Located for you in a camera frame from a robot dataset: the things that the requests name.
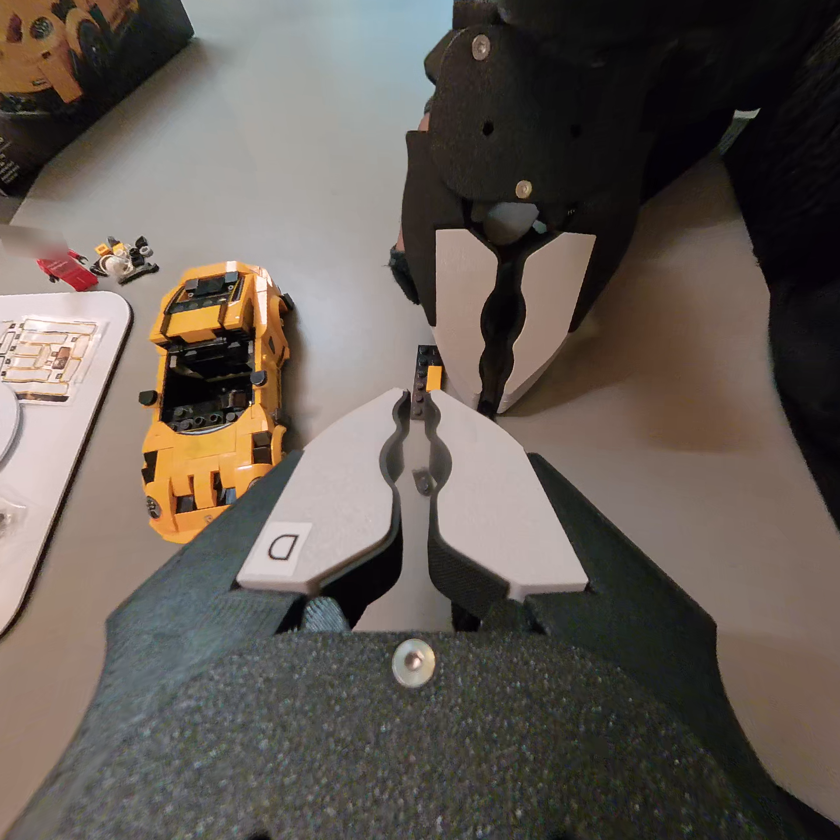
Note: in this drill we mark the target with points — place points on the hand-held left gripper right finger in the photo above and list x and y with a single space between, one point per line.
505 518

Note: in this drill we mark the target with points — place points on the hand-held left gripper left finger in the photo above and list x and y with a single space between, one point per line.
328 505

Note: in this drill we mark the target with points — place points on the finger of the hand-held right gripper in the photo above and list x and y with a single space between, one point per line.
459 295
558 295

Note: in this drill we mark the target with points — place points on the small orange lego tile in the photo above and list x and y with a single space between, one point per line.
434 379

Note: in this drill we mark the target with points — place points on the small black lego clip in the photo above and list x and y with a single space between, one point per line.
423 482

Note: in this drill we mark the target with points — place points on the black lego plate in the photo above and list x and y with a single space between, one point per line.
418 380

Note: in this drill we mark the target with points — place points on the yellow lego car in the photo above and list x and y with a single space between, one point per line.
210 394

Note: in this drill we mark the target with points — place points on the white book stand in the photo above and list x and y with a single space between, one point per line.
65 459

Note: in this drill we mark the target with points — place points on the person's right forearm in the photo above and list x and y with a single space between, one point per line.
722 65

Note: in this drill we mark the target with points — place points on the pile of mixed lego pieces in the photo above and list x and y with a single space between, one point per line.
124 259

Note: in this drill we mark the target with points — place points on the red lego minifigure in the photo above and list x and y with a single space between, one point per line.
65 269

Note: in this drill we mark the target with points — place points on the black lego box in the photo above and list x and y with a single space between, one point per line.
98 65

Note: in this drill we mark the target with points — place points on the person's torso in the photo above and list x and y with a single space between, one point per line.
807 328

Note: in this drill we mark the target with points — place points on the clear bag of black parts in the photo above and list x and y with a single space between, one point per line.
10 518

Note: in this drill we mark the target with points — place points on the sticker sheet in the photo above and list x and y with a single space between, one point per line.
39 358

